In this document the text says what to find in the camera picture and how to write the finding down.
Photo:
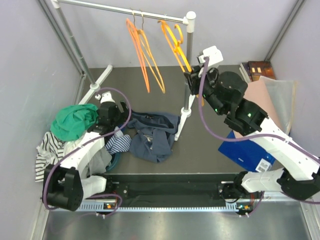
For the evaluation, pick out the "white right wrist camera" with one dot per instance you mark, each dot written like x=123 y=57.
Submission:
x=213 y=53

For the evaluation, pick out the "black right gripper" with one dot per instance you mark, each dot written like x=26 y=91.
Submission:
x=193 y=78

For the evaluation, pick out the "tan yellow velvet hanger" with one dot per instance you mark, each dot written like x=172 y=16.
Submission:
x=150 y=60

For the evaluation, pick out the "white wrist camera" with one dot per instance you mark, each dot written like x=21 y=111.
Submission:
x=213 y=53
x=105 y=97

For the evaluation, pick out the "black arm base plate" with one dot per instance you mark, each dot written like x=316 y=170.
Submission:
x=168 y=190

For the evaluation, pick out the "yellow orange plastic hanger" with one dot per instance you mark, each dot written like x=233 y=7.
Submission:
x=175 y=44

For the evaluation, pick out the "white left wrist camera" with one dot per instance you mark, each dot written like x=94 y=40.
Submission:
x=105 y=97

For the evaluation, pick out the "grey slotted cable duct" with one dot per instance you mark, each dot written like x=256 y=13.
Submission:
x=91 y=206

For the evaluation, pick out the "brown book stack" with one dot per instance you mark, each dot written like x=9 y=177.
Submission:
x=252 y=70

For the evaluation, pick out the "translucent plastic folder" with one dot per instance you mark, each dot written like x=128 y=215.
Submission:
x=283 y=97

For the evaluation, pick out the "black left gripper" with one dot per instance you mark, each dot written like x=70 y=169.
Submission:
x=123 y=115

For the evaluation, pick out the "grey white garment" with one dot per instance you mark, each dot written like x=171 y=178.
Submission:
x=98 y=162

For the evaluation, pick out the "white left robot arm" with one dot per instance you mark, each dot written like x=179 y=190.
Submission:
x=66 y=184

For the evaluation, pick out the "orange velvet hanger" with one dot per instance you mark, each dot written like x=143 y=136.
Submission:
x=136 y=42

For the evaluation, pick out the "blue laundry basin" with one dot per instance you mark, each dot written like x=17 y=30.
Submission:
x=114 y=161

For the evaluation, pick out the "navy blue tank top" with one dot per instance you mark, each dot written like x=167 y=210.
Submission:
x=155 y=135

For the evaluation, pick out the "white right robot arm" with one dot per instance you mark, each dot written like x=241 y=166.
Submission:
x=299 y=178

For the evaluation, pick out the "green garment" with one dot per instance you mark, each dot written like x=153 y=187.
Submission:
x=71 y=122

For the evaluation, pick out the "blue white striped shirt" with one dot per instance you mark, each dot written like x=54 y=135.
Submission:
x=118 y=144

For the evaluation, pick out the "pink folder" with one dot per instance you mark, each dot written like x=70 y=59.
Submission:
x=257 y=93

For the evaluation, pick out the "black white striped shirt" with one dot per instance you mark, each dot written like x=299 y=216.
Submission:
x=49 y=152

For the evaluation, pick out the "blue clipboard folder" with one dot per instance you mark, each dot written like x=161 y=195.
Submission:
x=248 y=155

